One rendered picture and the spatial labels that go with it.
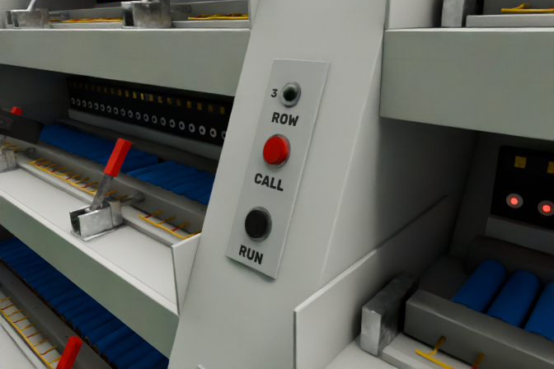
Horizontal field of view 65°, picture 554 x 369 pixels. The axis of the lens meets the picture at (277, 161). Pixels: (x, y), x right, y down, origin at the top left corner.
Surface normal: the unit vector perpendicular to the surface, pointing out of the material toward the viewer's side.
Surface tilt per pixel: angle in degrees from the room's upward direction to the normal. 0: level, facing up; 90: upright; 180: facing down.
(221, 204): 90
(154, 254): 23
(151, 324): 113
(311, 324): 90
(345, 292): 90
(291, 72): 90
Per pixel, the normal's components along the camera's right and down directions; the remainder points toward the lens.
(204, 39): -0.66, 0.23
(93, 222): 0.75, 0.19
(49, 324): -0.01, -0.95
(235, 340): -0.62, -0.15
